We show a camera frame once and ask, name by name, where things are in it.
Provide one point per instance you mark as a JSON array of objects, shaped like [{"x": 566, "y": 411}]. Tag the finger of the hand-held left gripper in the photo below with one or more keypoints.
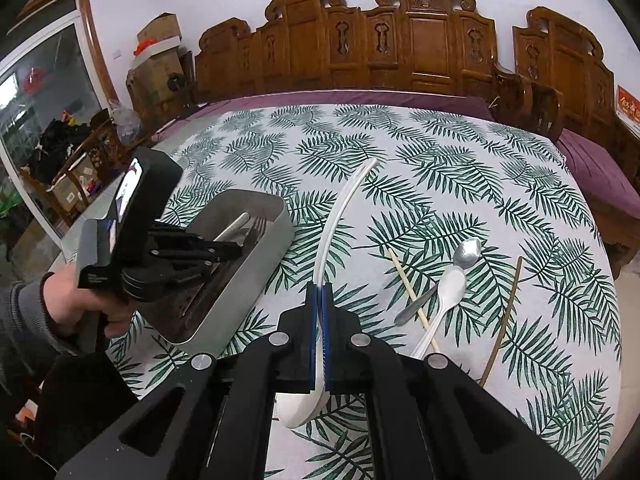
[
  {"x": 175, "y": 237},
  {"x": 225, "y": 251}
]

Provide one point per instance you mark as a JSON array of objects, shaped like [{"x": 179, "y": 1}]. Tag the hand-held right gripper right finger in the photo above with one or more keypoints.
[{"x": 328, "y": 340}]

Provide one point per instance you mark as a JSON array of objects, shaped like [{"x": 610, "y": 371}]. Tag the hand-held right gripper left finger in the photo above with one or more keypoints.
[{"x": 312, "y": 340}]

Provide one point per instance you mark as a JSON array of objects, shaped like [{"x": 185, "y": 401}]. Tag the light wooden chopstick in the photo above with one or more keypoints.
[
  {"x": 235, "y": 227},
  {"x": 405, "y": 280}
]

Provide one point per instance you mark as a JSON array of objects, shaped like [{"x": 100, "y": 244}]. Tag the metal fork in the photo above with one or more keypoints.
[{"x": 256, "y": 225}]

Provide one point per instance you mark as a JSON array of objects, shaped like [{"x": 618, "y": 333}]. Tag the rectangular metal container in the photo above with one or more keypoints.
[{"x": 250, "y": 285}]

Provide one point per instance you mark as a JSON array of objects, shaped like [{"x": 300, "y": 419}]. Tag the long white spoon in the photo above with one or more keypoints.
[{"x": 332, "y": 230}]

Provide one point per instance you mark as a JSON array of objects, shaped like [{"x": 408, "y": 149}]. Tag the person's left forearm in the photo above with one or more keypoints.
[{"x": 20, "y": 320}]

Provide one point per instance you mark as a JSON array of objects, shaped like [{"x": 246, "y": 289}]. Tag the person's left hand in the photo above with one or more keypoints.
[{"x": 70, "y": 305}]

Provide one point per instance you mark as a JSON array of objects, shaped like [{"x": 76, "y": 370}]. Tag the wooden chair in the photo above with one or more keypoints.
[{"x": 102, "y": 147}]

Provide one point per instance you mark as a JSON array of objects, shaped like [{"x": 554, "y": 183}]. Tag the clear plastic bag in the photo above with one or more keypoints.
[{"x": 125, "y": 120}]

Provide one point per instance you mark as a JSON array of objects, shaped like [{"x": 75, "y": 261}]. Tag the black bag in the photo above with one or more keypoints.
[{"x": 60, "y": 145}]

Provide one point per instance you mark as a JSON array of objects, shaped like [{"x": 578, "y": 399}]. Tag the large cardboard box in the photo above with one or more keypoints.
[{"x": 155, "y": 82}]

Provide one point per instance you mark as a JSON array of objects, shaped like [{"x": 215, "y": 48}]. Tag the small white spoon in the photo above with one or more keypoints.
[{"x": 450, "y": 287}]

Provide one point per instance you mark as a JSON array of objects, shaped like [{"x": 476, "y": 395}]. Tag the white flat box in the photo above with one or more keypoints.
[{"x": 162, "y": 49}]

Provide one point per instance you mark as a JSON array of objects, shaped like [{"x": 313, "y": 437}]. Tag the small cardboard box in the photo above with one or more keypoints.
[{"x": 160, "y": 27}]

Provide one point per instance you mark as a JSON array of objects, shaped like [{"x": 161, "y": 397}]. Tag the wooden framed glass door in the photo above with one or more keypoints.
[{"x": 45, "y": 60}]

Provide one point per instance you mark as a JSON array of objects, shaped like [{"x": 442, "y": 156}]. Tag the metal spoon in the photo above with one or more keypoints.
[{"x": 467, "y": 252}]

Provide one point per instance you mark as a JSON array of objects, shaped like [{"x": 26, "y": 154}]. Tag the dark brown chopstick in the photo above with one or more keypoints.
[{"x": 510, "y": 305}]

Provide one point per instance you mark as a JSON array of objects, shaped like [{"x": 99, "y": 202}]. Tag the dark cloth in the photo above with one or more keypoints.
[{"x": 85, "y": 405}]

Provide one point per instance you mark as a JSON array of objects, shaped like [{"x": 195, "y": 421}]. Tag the fern leaf print tablecloth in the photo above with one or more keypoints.
[{"x": 425, "y": 170}]

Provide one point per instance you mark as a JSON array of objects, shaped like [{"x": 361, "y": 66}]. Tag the long purple seat cushion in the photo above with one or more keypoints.
[{"x": 350, "y": 97}]

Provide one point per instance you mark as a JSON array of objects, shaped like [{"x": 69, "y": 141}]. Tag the carved wooden sofa bench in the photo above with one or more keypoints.
[{"x": 425, "y": 45}]

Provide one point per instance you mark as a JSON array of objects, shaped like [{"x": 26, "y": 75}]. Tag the short purple seat cushion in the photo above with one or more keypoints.
[{"x": 595, "y": 165}]

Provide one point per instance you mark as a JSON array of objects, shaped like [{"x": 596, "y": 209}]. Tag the carved wooden armchair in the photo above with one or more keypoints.
[{"x": 565, "y": 55}]

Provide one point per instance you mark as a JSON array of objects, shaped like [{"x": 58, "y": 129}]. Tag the red sign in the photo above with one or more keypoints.
[{"x": 629, "y": 105}]

